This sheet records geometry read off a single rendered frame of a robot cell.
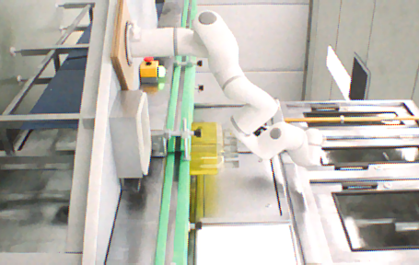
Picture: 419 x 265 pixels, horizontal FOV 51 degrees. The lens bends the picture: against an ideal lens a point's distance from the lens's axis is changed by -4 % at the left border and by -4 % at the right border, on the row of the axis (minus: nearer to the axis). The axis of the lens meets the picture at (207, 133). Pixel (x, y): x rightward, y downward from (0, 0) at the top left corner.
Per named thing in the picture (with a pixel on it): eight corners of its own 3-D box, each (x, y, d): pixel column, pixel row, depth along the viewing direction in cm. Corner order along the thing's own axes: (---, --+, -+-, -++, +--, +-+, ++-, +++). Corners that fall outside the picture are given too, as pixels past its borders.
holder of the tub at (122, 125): (120, 191, 146) (144, 191, 146) (108, 117, 131) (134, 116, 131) (127, 160, 160) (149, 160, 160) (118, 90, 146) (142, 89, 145)
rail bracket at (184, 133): (166, 162, 162) (202, 161, 162) (163, 120, 153) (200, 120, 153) (167, 156, 165) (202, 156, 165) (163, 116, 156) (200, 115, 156)
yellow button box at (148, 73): (139, 83, 191) (157, 82, 191) (138, 66, 187) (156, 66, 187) (142, 75, 197) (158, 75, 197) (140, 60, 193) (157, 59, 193)
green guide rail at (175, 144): (167, 152, 165) (189, 152, 165) (167, 150, 165) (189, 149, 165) (185, 9, 314) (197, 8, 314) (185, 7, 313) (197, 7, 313)
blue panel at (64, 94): (29, 167, 175) (135, 165, 175) (18, 128, 166) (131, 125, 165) (105, 29, 310) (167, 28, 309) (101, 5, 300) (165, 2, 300)
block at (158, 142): (145, 158, 161) (166, 157, 161) (144, 135, 156) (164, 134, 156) (147, 152, 164) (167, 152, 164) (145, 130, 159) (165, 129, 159)
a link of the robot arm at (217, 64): (220, 96, 148) (220, 67, 133) (190, 43, 158) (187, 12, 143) (247, 86, 149) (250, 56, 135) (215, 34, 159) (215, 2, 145)
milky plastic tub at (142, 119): (119, 178, 143) (146, 178, 143) (110, 117, 131) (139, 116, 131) (127, 147, 157) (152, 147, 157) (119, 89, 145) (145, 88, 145)
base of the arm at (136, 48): (122, 38, 142) (171, 36, 142) (126, 10, 149) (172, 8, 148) (130, 70, 155) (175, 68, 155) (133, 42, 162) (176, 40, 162)
